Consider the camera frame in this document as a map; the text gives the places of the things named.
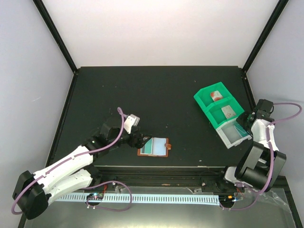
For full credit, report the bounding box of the black frame post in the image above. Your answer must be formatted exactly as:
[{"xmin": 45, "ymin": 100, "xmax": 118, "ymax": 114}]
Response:
[
  {"xmin": 33, "ymin": 0, "xmax": 78, "ymax": 74},
  {"xmin": 242, "ymin": 0, "xmax": 289, "ymax": 73}
]

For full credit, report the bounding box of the red white card in bin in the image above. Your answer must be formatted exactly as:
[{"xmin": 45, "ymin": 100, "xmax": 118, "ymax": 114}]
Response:
[{"xmin": 210, "ymin": 90, "xmax": 223, "ymax": 102}]

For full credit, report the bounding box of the white slotted cable duct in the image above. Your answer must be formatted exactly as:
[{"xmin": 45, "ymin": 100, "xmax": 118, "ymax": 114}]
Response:
[{"xmin": 57, "ymin": 192, "xmax": 219, "ymax": 206}]

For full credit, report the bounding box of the white card in middle bin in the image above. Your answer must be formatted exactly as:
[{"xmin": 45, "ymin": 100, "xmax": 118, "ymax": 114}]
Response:
[{"xmin": 221, "ymin": 105, "xmax": 237, "ymax": 119}]

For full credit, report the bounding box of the brown leather card holder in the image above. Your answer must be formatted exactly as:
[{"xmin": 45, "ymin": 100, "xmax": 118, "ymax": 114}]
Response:
[{"xmin": 137, "ymin": 137, "xmax": 171, "ymax": 157}]

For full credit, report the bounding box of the right black frame post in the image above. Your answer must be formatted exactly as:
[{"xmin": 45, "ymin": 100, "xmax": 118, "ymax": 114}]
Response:
[{"xmin": 242, "ymin": 0, "xmax": 289, "ymax": 73}]

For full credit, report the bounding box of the black aluminium rail base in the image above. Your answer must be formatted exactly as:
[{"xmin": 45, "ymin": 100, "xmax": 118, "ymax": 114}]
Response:
[{"xmin": 97, "ymin": 166, "xmax": 237, "ymax": 193}]

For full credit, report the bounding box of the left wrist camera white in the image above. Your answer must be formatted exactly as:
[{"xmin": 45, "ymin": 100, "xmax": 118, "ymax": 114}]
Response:
[{"xmin": 123, "ymin": 114, "xmax": 140, "ymax": 134}]

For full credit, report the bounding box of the teal card in holder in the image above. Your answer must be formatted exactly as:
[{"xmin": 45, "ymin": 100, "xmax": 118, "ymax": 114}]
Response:
[{"xmin": 140, "ymin": 139, "xmax": 153, "ymax": 155}]

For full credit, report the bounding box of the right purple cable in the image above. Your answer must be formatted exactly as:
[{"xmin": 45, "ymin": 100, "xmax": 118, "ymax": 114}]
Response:
[{"xmin": 259, "ymin": 102, "xmax": 303, "ymax": 192}]

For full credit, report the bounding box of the teal VIP credit card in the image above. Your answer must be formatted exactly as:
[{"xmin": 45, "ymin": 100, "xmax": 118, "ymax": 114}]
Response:
[{"xmin": 234, "ymin": 122, "xmax": 248, "ymax": 138}]

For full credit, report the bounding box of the left circuit board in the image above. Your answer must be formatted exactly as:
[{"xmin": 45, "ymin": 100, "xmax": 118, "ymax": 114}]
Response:
[{"xmin": 86, "ymin": 193, "xmax": 104, "ymax": 201}]

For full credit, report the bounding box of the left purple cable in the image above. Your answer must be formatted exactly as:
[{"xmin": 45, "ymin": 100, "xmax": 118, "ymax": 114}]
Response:
[{"xmin": 11, "ymin": 107, "xmax": 126, "ymax": 215}]

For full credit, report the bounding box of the right circuit board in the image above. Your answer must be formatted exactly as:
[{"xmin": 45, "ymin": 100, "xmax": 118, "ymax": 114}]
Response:
[{"xmin": 218, "ymin": 195, "xmax": 242, "ymax": 203}]

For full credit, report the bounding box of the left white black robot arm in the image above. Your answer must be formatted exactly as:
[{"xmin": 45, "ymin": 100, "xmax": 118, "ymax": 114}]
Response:
[{"xmin": 11, "ymin": 114, "xmax": 152, "ymax": 219}]

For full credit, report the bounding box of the purple cable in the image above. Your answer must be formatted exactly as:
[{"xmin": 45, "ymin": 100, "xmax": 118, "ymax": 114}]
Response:
[
  {"xmin": 11, "ymin": 107, "xmax": 126, "ymax": 215},
  {"xmin": 259, "ymin": 102, "xmax": 303, "ymax": 192}
]

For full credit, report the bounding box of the green plastic bin middle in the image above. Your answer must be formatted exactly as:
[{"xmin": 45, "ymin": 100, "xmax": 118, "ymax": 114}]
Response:
[{"xmin": 206, "ymin": 97, "xmax": 244, "ymax": 129}]

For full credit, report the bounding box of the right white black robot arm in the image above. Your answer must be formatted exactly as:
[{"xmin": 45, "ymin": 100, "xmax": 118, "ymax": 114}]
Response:
[{"xmin": 216, "ymin": 99, "xmax": 286, "ymax": 192}]

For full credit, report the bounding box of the green plastic bin far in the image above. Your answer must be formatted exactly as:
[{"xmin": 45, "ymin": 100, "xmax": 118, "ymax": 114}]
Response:
[{"xmin": 194, "ymin": 82, "xmax": 232, "ymax": 110}]

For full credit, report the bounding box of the green plastic bin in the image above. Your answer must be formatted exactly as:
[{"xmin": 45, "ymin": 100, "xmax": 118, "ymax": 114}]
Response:
[
  {"xmin": 194, "ymin": 82, "xmax": 232, "ymax": 110},
  {"xmin": 206, "ymin": 97, "xmax": 244, "ymax": 129}
]

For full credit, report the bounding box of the circuit board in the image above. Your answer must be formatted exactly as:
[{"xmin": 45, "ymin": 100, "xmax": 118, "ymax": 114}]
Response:
[
  {"xmin": 86, "ymin": 193, "xmax": 104, "ymax": 201},
  {"xmin": 218, "ymin": 195, "xmax": 242, "ymax": 203}
]

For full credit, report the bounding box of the left black frame post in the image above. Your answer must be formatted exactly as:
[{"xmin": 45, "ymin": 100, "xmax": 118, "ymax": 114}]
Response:
[{"xmin": 33, "ymin": 0, "xmax": 78, "ymax": 74}]

